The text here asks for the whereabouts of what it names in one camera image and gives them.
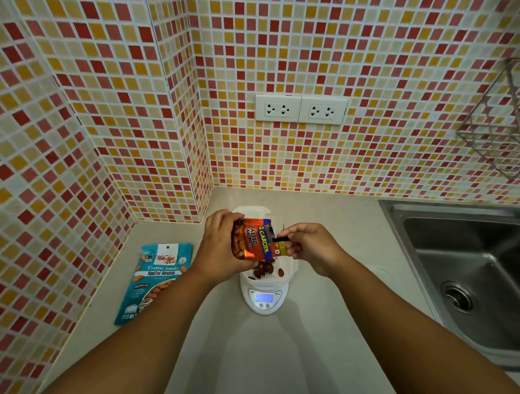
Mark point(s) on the person's left hand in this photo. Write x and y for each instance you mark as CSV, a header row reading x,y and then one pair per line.
x,y
217,251

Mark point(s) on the person's right hand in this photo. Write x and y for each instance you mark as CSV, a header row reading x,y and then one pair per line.
x,y
315,247

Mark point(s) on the person's left fingers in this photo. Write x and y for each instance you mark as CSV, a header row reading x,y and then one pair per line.
x,y
224,217

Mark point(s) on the person's right thumb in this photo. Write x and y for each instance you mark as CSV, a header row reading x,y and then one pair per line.
x,y
286,239

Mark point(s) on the orange almond snack packet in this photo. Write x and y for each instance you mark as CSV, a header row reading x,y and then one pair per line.
x,y
255,239

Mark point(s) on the person's left forearm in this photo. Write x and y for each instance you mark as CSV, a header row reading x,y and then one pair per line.
x,y
134,341

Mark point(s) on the person's right forearm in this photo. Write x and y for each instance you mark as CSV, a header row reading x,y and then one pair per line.
x,y
410,333

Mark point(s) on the pile of brown almonds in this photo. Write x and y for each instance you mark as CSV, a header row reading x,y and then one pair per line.
x,y
265,268

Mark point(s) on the white digital kitchen scale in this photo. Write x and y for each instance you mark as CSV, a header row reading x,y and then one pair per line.
x,y
264,298

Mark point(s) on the teal almond snack pouch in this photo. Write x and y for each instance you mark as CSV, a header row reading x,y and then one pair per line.
x,y
153,280

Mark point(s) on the stainless steel sink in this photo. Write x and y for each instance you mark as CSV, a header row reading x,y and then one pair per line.
x,y
463,276

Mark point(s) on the sink drain strainer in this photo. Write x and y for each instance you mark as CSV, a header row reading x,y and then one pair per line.
x,y
458,296

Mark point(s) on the white double wall socket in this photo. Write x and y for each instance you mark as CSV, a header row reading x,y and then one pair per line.
x,y
323,110
278,108

